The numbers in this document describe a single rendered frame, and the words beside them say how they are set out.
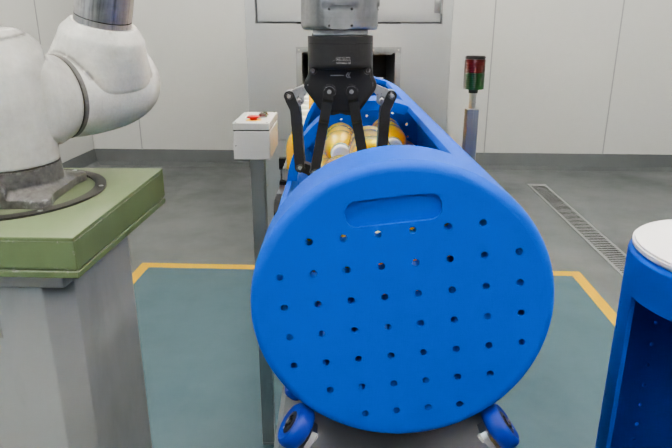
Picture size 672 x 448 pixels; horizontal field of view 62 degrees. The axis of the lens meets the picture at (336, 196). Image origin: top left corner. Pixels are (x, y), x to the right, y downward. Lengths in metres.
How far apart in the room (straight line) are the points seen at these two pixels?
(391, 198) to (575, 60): 5.38
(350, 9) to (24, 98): 0.58
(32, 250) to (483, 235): 0.63
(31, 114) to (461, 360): 0.76
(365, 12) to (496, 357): 0.38
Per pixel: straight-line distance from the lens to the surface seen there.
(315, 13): 0.63
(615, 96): 6.01
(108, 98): 1.11
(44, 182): 1.05
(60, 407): 1.09
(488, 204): 0.50
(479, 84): 1.78
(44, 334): 1.03
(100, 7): 1.11
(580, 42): 5.83
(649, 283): 0.91
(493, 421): 0.60
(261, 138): 1.51
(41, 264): 0.90
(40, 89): 1.03
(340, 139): 1.14
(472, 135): 1.81
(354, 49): 0.63
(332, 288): 0.52
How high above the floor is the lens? 1.34
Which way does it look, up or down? 17 degrees down
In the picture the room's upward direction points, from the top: straight up
